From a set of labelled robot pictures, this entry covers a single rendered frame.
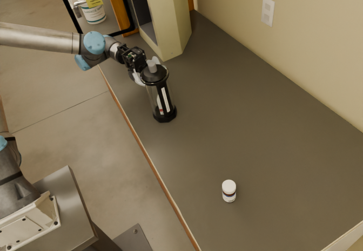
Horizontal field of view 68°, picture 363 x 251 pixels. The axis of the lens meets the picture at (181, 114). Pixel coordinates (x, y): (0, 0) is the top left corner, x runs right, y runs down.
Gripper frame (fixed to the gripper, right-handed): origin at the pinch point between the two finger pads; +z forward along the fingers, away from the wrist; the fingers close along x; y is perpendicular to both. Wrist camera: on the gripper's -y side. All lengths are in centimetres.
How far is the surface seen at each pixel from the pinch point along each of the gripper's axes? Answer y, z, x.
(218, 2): -8, -30, 68
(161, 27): -1.0, -27.2, 26.2
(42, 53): -114, -277, 10
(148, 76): 4.1, 1.5, -3.1
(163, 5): 8.5, -26.4, 28.9
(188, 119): -19.9, 10.1, 4.5
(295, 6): 10, 22, 55
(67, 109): -114, -157, -15
